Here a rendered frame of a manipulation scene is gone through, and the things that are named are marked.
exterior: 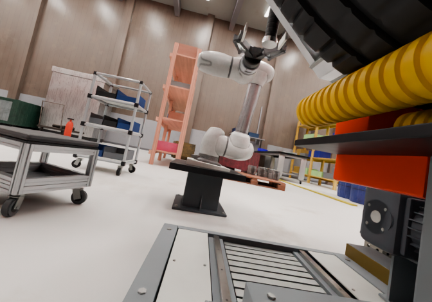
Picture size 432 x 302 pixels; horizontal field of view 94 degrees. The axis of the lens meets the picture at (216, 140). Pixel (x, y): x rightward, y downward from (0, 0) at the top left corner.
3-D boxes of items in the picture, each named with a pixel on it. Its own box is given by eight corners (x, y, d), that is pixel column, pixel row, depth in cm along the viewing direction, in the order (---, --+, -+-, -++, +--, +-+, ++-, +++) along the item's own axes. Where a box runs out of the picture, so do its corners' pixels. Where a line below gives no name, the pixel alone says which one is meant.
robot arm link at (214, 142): (198, 152, 162) (205, 126, 163) (220, 158, 163) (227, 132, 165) (198, 152, 146) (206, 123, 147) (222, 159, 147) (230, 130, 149)
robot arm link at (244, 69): (236, 72, 93) (239, 67, 87) (240, 54, 94) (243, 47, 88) (256, 77, 93) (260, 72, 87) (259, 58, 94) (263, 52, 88)
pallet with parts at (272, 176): (273, 184, 431) (276, 169, 433) (287, 191, 353) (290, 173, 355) (221, 174, 431) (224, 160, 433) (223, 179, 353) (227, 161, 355)
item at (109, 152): (67, 167, 198) (90, 69, 205) (90, 164, 240) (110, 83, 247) (122, 177, 201) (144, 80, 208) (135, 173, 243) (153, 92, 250)
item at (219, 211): (168, 193, 173) (175, 158, 175) (224, 202, 179) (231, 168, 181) (159, 210, 124) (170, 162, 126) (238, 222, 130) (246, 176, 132)
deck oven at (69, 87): (107, 142, 822) (119, 89, 838) (90, 142, 687) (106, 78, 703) (61, 134, 802) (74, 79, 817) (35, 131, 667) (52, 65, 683)
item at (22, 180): (89, 204, 111) (103, 143, 113) (4, 222, 76) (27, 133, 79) (36, 186, 124) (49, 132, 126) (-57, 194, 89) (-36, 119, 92)
